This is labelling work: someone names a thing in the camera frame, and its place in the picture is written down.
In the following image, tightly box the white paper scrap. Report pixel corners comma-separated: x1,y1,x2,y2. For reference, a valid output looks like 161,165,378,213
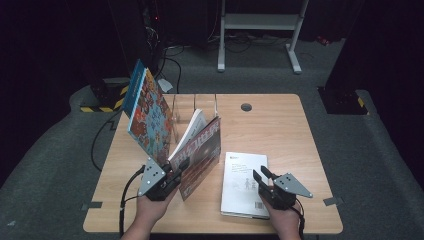
157,78,174,94

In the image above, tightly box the white metal stand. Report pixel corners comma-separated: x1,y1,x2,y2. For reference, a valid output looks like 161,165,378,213
217,0,310,75

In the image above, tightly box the dark glossy magazine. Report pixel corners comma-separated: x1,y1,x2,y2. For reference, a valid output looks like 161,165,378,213
168,108,222,202

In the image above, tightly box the white book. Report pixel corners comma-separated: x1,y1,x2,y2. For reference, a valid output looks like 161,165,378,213
220,151,270,220

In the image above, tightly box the light blue picture book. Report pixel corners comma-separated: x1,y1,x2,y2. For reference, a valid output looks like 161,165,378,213
127,66,179,166

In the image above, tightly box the looped black floor cable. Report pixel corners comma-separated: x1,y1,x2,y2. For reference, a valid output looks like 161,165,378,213
164,56,183,95

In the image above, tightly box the left hand-held gripper cable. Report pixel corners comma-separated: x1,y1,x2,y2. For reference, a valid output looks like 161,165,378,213
119,164,148,238

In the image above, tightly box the clear acrylic book rack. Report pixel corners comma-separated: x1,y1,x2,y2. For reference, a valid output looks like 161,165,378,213
171,93,220,138

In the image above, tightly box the hand-held gripper cable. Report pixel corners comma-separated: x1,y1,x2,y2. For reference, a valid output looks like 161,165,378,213
119,164,148,238
292,198,306,240

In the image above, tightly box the grey tape piece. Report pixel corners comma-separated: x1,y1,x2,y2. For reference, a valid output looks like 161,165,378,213
81,201,104,212
323,197,344,207

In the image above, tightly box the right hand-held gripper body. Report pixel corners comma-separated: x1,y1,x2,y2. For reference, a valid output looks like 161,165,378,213
257,172,314,211

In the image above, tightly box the black yellow striped stand base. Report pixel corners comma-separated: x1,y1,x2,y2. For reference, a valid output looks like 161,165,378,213
79,78,130,113

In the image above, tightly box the right hand-held gripper cable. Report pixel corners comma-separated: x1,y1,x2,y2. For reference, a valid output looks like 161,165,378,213
292,198,306,240

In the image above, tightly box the person's right hand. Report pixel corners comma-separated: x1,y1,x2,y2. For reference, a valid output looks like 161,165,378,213
260,196,303,240

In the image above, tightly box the black stand base yellow mark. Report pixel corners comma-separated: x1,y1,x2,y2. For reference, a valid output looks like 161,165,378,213
318,87,370,116

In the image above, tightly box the dark computer tower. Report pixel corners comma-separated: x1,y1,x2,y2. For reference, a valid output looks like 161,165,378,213
141,0,168,74

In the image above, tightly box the dark blue picture book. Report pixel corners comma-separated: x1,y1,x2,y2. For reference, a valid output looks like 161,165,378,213
123,58,148,118

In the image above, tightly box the black cable tangle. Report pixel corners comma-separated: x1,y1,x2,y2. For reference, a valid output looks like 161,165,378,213
206,31,291,54

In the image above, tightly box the person's left hand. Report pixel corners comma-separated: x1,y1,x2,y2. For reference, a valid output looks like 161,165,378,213
135,188,178,231

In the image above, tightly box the long black floor cable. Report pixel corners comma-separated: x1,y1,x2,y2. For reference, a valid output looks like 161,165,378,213
90,46,168,173

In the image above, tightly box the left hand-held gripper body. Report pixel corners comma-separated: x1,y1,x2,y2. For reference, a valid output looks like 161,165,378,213
137,157,184,202

